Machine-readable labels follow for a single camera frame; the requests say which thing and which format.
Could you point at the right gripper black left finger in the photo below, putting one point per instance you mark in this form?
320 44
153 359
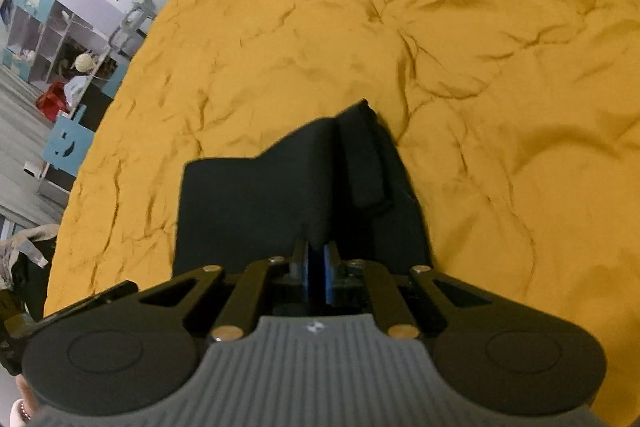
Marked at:
213 304

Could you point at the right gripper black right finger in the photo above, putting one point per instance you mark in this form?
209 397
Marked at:
401 308

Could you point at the black pants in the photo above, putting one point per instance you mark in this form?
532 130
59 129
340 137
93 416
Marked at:
335 181

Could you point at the person's left hand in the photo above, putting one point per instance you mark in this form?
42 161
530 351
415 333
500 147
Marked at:
23 409

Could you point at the blue smiley chair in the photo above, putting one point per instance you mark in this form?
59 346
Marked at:
68 143

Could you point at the red bag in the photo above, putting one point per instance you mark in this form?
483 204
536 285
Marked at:
53 101

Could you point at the cluttered desk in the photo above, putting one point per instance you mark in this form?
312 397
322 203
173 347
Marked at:
87 98

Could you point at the yellow bedspread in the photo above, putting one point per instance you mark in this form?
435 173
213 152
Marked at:
517 120

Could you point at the grey metal chair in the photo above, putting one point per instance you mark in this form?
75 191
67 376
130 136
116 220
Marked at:
132 29

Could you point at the white and blue bookshelf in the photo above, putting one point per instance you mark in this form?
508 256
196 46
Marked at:
45 37

